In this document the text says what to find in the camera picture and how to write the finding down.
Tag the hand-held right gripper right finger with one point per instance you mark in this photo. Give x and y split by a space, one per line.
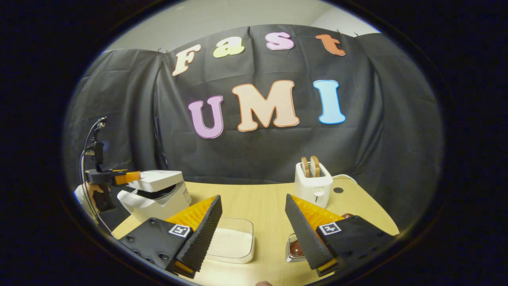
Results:
305 238

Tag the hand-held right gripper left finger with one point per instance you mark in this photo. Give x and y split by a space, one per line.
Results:
200 238

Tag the clear plastic box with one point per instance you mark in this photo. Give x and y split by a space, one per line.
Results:
230 222

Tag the white toaster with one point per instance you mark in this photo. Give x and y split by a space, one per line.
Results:
313 188

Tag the brown toast slice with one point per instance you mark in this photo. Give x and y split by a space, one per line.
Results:
305 167
315 166

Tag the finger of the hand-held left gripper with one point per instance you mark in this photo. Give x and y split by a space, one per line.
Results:
127 177

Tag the black table grommet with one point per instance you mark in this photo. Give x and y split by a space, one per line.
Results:
338 190

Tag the white rice cooker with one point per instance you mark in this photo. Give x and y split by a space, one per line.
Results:
154 180

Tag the brown wooden spoon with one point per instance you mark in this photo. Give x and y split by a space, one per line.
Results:
295 249

